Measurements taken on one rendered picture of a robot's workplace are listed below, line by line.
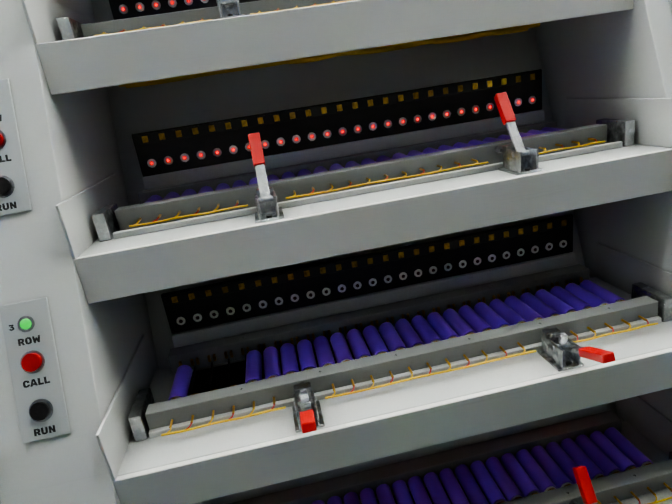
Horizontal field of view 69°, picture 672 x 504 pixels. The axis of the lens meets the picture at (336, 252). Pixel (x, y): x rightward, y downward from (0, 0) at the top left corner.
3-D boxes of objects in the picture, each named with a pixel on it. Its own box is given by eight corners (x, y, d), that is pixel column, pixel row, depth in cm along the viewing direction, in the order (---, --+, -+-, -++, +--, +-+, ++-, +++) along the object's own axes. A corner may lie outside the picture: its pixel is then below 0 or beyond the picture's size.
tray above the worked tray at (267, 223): (674, 190, 52) (685, 52, 47) (88, 304, 45) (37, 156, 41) (560, 166, 71) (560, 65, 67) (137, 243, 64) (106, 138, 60)
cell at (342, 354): (345, 343, 60) (356, 371, 54) (331, 347, 60) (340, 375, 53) (343, 330, 59) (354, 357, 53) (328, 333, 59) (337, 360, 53)
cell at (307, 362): (312, 350, 59) (319, 379, 53) (298, 354, 59) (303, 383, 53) (310, 337, 59) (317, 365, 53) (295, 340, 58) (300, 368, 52)
